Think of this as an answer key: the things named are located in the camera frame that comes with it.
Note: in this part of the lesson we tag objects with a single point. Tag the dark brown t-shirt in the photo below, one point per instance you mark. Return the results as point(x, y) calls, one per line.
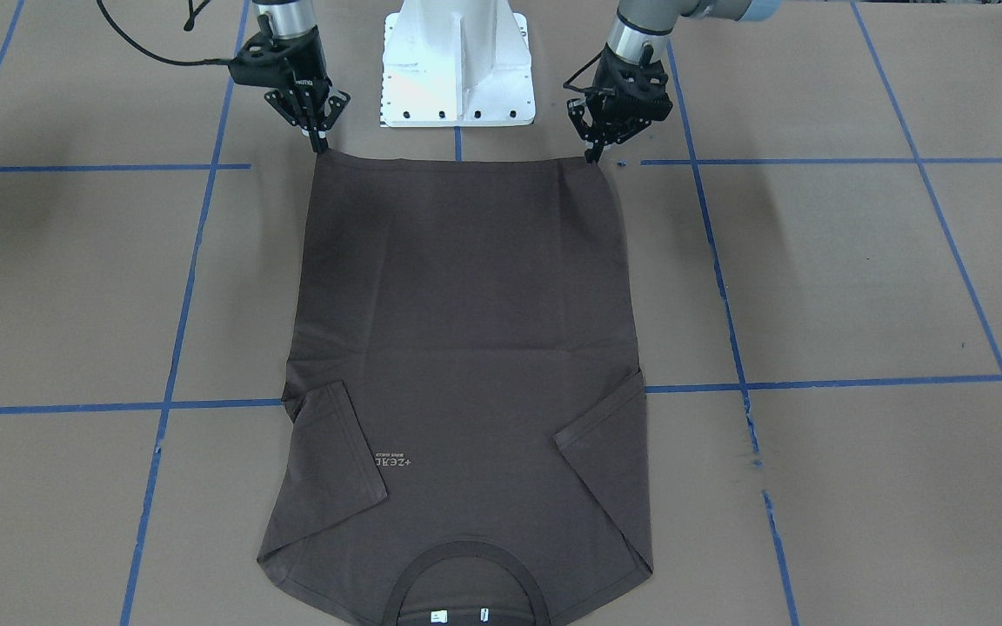
point(469, 438)

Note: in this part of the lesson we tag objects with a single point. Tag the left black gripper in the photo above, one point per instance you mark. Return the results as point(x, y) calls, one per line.
point(611, 75)

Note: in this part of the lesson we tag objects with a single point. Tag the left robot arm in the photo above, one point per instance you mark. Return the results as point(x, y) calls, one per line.
point(650, 23)

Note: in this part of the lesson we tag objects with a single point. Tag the white central pillar base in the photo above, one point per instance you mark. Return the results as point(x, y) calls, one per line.
point(456, 64)

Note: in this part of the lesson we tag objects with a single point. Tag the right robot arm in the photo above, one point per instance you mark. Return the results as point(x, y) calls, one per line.
point(286, 18)

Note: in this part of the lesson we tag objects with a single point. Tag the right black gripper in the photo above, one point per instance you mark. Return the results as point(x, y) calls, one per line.
point(303, 62)

